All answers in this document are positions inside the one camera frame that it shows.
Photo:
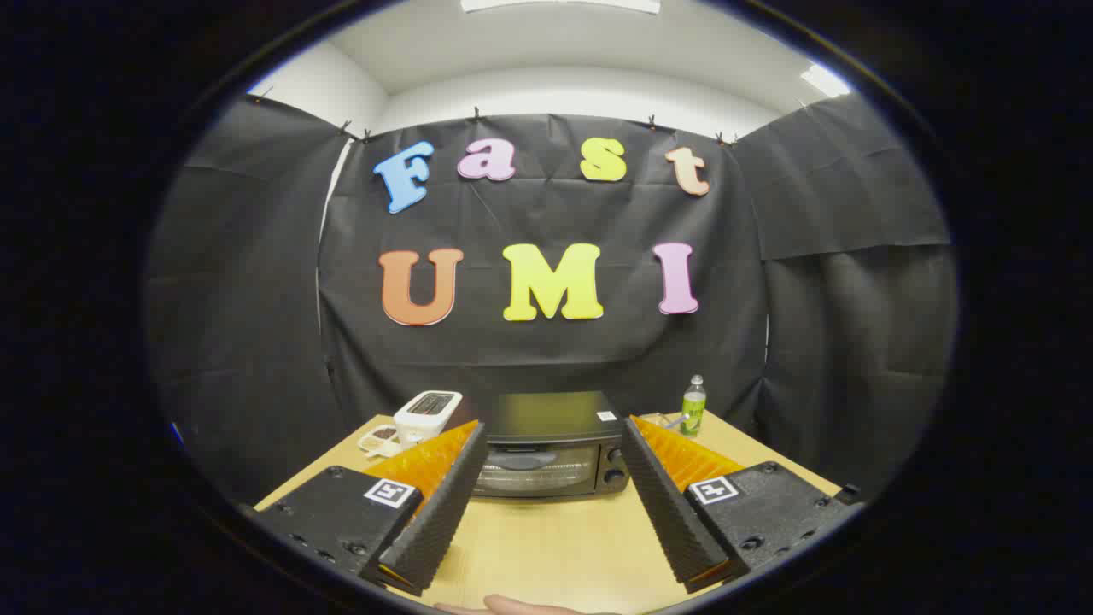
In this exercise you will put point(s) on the green drink bottle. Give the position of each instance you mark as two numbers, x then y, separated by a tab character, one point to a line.
693	414

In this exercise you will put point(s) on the ceiling light panel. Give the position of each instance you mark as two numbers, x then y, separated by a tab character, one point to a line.
824	81
559	4

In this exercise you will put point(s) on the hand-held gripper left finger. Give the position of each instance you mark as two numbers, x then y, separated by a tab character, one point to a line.
435	521

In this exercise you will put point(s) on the black backdrop cloth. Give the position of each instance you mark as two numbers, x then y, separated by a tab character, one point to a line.
555	359

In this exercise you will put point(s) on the black toaster oven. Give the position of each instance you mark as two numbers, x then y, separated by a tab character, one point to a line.
546	418

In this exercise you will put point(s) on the white pop-up toaster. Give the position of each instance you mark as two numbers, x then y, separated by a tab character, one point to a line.
423	423

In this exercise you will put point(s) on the small white dish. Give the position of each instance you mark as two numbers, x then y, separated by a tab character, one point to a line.
380	437

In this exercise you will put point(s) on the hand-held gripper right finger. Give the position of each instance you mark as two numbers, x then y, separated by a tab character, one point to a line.
675	521

